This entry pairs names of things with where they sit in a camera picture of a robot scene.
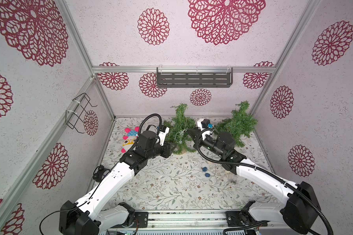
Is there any metal base rail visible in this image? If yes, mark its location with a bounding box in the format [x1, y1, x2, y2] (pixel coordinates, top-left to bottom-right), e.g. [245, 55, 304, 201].
[63, 209, 295, 235]

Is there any grey wall shelf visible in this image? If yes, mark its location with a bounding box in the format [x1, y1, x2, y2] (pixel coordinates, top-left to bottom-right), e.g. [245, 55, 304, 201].
[156, 67, 233, 88]

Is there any black alarm clock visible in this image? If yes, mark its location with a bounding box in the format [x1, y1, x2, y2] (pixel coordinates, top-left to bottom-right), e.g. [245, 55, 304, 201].
[92, 165, 110, 183]

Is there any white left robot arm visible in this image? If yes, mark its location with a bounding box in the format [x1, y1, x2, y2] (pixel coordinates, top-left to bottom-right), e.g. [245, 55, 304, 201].
[58, 114, 175, 235]

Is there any right small green christmas tree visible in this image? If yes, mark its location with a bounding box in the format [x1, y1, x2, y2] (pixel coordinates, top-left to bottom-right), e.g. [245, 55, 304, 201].
[214, 101, 258, 147]

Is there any clear plastic battery box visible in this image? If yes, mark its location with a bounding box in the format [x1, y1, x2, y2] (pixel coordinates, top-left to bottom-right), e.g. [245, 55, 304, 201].
[227, 173, 238, 184]

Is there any white pink plush toy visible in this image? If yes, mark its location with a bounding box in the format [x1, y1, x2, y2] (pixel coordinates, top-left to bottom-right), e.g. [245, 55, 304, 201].
[121, 126, 139, 153]

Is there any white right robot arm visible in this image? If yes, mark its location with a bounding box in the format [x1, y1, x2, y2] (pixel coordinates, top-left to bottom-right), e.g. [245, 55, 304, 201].
[187, 118, 334, 235]

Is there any small green christmas tree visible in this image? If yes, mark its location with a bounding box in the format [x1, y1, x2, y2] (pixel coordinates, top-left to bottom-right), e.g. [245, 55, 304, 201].
[214, 101, 258, 147]
[164, 103, 196, 155]

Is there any black wire wall rack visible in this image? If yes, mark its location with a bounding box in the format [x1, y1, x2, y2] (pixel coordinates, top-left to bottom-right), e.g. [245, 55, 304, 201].
[65, 93, 99, 136]

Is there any left small green christmas tree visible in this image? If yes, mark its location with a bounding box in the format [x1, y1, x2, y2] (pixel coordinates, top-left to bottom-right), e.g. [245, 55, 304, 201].
[164, 103, 196, 155]

